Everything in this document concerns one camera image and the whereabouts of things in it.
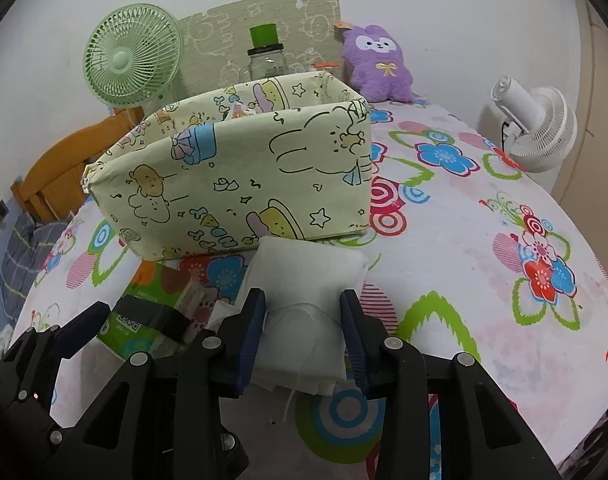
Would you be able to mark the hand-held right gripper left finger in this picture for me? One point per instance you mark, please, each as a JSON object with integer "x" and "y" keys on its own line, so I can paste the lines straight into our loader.
{"x": 251, "y": 340}

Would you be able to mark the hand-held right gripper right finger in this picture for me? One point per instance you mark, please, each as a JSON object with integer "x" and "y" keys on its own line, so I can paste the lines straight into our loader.
{"x": 354, "y": 340}

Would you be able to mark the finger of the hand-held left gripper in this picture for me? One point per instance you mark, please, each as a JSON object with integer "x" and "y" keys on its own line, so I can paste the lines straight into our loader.
{"x": 84, "y": 325}
{"x": 154, "y": 317}

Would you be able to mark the green tissue packet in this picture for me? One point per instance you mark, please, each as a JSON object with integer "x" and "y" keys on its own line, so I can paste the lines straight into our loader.
{"x": 149, "y": 285}

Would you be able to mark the pink cartoon packet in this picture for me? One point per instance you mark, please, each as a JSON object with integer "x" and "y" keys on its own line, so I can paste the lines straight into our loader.
{"x": 204, "y": 305}

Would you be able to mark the white soft pouch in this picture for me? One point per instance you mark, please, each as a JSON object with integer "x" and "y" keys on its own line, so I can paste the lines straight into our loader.
{"x": 304, "y": 280}

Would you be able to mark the printed fabric storage box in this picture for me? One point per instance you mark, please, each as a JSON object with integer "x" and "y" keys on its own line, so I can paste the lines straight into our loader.
{"x": 234, "y": 180}

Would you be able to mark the grey plaid blanket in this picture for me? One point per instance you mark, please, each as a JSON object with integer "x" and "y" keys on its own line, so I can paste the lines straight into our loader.
{"x": 29, "y": 255}

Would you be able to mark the floral bedsheet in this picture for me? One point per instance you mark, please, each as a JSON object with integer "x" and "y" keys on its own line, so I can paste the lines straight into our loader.
{"x": 458, "y": 270}

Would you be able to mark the wooden bed headboard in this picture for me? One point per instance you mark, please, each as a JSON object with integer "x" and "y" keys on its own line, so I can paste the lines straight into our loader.
{"x": 59, "y": 165}

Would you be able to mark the green desk fan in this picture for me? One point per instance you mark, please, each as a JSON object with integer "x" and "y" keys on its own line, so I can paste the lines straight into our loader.
{"x": 121, "y": 57}

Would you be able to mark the dark cloth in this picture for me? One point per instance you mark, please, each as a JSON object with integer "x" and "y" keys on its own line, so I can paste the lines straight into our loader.
{"x": 598, "y": 440}

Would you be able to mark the glass jar with black lid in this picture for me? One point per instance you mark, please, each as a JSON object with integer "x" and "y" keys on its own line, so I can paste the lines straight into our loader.
{"x": 266, "y": 66}

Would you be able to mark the purple plush toy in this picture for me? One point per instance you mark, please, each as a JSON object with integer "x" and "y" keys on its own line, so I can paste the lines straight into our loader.
{"x": 378, "y": 65}

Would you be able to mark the small orange object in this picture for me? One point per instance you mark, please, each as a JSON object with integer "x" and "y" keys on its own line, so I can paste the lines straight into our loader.
{"x": 326, "y": 64}

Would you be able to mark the white desk fan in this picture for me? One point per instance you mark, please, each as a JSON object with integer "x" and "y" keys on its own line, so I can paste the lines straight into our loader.
{"x": 538, "y": 125}

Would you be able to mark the green cartoon cushion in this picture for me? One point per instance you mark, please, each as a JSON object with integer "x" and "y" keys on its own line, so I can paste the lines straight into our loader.
{"x": 219, "y": 35}

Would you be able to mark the green plastic cup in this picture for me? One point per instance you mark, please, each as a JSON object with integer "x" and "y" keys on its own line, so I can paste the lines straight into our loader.
{"x": 265, "y": 35}

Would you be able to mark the beige wooden door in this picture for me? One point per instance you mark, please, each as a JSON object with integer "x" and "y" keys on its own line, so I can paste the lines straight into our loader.
{"x": 598, "y": 110}

